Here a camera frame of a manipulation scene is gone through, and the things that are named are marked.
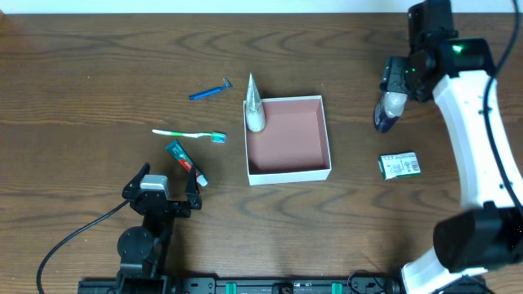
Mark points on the blue disposable razor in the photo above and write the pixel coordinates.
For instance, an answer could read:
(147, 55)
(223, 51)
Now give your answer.
(211, 91)

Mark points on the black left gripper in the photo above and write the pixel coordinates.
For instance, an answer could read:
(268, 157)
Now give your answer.
(164, 206)

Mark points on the green and white soap box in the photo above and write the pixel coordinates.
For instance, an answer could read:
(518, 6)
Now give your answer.
(399, 165)

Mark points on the clear and blue pump bottle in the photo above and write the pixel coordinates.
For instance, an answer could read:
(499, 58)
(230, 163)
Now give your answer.
(388, 110)

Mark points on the green and red toothpaste tube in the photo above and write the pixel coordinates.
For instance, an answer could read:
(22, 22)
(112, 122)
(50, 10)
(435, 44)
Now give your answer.
(177, 151)

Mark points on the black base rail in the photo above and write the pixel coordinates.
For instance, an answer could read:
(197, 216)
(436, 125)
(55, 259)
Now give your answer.
(355, 284)

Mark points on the white box with pink interior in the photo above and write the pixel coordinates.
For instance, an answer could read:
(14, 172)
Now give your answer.
(293, 146)

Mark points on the green and white toothbrush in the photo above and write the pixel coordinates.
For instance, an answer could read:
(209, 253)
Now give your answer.
(215, 137)

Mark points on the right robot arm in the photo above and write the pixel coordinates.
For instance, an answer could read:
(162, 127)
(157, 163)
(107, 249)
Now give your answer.
(459, 76)

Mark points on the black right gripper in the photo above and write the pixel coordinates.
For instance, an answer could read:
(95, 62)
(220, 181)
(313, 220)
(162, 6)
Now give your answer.
(392, 76)

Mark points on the white Pantene tube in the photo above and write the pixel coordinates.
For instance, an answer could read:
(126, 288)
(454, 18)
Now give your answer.
(254, 111)

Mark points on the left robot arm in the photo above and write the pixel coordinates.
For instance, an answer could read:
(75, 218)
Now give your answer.
(143, 249)

